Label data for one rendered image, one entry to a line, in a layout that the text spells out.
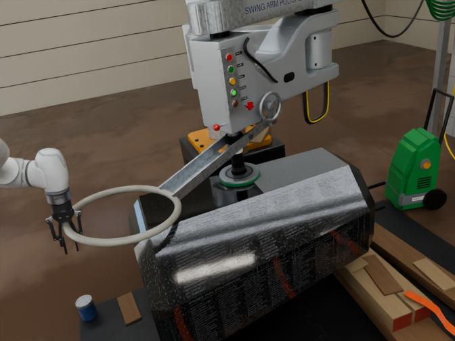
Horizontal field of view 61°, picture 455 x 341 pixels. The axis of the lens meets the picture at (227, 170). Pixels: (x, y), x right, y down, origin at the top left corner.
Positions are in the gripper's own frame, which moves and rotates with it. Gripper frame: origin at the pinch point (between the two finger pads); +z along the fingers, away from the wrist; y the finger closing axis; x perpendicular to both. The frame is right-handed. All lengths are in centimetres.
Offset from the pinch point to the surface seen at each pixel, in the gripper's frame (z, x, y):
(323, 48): -65, 23, 143
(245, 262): 19, -23, 69
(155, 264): 14.7, -10.4, 31.4
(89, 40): -39, 612, 92
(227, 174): -6, 18, 81
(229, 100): -50, 1, 75
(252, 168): -8, 16, 94
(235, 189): -3, 6, 79
